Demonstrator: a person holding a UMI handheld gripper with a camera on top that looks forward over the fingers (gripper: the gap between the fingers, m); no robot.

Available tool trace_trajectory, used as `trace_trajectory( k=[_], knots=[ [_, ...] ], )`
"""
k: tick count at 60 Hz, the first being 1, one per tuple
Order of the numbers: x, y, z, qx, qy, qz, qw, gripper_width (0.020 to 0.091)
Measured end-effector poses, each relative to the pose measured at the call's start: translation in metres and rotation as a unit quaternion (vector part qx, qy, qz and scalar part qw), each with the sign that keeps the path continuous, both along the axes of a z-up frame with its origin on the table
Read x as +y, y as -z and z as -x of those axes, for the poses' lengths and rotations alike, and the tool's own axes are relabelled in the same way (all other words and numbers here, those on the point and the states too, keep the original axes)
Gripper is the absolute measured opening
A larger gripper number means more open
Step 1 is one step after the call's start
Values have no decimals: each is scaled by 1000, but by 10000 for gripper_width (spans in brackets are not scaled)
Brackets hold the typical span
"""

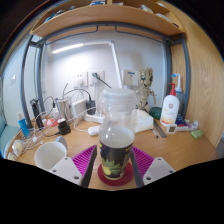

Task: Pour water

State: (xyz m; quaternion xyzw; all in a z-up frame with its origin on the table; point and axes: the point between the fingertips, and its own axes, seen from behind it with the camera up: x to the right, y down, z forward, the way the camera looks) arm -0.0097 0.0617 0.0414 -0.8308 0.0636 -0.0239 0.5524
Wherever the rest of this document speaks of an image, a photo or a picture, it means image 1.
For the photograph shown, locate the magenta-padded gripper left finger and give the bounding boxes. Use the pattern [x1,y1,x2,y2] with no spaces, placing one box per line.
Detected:
[49,144,98,188]

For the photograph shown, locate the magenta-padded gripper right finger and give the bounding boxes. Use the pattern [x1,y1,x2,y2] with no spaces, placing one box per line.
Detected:
[129,146,176,188]

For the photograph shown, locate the clear bottle with dark label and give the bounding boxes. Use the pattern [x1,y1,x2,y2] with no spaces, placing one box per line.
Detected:
[98,87,137,181]

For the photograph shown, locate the white mug with blue print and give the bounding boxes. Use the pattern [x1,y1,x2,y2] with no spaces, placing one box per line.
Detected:
[33,135,68,172]

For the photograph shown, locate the flat round red coaster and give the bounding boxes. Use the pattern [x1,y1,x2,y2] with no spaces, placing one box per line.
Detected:
[97,161,135,187]

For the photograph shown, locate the grey metal ruler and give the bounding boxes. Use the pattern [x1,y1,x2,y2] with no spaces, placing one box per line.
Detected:
[152,119,168,139]

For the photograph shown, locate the black charger block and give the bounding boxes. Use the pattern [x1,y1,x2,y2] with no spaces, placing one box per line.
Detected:
[57,118,72,136]

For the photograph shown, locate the small white display clock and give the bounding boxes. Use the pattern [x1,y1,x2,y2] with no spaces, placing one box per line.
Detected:
[165,123,178,135]

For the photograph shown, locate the white computer mouse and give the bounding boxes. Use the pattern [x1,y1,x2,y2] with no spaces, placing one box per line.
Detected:
[87,124,102,137]

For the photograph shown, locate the red flat pack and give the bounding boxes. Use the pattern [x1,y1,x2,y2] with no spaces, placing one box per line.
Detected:
[42,117,61,128]

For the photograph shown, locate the white tissue pack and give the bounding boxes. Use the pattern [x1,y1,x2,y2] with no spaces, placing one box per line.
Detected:
[130,108,155,134]

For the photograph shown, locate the small green block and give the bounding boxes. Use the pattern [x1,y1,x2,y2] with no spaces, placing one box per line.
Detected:
[190,128,205,140]

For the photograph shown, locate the small white round roll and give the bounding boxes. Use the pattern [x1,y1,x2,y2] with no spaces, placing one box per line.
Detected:
[6,151,18,161]
[11,139,26,157]

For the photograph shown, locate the small dark blue jar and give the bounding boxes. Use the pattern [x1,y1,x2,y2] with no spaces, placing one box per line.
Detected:
[175,115,187,127]

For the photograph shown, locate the dark green round container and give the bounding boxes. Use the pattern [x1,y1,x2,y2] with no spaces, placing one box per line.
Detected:
[148,106,163,120]

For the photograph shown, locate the white power strip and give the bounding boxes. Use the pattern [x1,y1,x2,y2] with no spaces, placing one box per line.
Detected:
[83,113,105,124]

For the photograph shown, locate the white pump bottle red top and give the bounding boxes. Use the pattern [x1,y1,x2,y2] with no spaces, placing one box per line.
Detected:
[159,82,180,127]

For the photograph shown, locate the blue and white tube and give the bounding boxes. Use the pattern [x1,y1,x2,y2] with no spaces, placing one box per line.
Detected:
[15,111,32,139]

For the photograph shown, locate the white power adapter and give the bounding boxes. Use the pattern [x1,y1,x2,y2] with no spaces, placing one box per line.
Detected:
[68,99,88,118]

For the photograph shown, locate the metal cup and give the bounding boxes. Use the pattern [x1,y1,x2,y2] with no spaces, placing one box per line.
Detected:
[54,98,69,118]

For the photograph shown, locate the pale teal bed sheet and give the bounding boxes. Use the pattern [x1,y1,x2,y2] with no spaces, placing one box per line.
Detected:
[0,124,21,158]

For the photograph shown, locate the black electric shaver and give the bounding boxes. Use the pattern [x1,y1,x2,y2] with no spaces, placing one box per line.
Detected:
[29,98,45,129]

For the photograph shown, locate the clear blue spray bottle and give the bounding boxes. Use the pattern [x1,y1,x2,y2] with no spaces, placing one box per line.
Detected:
[171,73,185,116]

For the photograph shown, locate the tree creature figurine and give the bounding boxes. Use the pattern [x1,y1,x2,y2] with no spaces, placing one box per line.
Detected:
[134,67,158,113]

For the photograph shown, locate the white desk lamp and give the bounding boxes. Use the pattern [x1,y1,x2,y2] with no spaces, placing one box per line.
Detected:
[50,39,124,89]

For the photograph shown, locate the wooden shelf unit with items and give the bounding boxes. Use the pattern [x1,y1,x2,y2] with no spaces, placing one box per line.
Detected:
[29,0,186,38]

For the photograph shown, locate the white wall outlet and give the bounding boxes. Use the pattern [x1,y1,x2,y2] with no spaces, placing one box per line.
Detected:
[72,71,88,88]
[88,69,106,86]

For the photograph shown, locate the white wall box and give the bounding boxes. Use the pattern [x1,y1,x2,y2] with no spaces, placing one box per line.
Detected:
[123,69,139,87]

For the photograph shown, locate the black plug with cable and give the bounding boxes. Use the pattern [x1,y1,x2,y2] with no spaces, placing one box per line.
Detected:
[91,72,113,89]

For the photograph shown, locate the grey metal desk frame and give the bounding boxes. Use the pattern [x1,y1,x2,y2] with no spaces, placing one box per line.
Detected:
[19,21,192,129]

